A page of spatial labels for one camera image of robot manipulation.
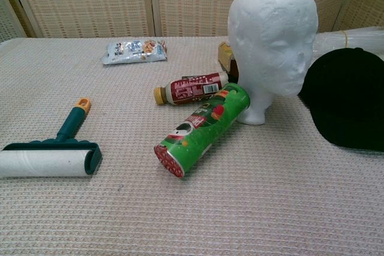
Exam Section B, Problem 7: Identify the green Pringles can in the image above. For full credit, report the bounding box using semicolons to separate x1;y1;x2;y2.
154;83;251;178

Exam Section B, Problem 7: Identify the beige woven tablecloth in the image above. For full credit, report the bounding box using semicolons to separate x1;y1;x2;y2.
0;36;384;256

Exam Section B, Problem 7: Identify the yellow tea bottle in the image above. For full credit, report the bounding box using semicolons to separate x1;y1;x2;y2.
218;41;237;73

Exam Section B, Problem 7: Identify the black cap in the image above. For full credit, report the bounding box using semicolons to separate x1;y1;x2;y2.
298;47;384;152

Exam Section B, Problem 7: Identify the teal lint roller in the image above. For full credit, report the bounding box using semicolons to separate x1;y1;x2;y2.
0;97;103;179

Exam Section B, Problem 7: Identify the white foam mannequin head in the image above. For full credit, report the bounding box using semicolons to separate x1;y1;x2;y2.
227;0;319;125

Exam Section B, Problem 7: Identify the clear plastic bag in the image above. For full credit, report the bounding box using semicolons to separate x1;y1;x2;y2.
313;26;384;56

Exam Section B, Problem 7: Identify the woven folding screen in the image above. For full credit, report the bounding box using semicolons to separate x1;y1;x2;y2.
0;0;384;40

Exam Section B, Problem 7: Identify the white blue snack bag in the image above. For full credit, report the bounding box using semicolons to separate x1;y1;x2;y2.
101;38;168;65

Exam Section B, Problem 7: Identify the red label drink bottle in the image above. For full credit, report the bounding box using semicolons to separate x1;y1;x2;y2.
153;71;230;106

